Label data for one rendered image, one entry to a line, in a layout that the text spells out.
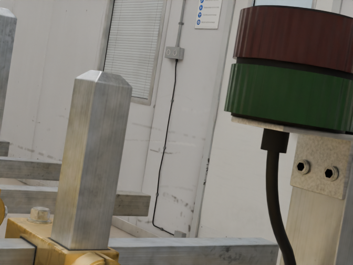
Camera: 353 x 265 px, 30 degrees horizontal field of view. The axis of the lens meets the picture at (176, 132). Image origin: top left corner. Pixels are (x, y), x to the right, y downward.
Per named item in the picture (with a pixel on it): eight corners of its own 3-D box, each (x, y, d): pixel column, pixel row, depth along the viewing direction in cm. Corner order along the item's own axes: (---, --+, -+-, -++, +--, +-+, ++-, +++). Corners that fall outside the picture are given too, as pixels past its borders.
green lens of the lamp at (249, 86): (284, 120, 35) (292, 79, 35) (380, 136, 30) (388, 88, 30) (197, 106, 31) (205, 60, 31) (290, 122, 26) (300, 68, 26)
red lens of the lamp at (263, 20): (292, 73, 35) (300, 31, 35) (390, 82, 30) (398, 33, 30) (206, 54, 31) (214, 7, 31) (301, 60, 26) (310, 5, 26)
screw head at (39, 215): (44, 218, 61) (46, 205, 61) (54, 224, 60) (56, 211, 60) (23, 218, 60) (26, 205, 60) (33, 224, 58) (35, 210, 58)
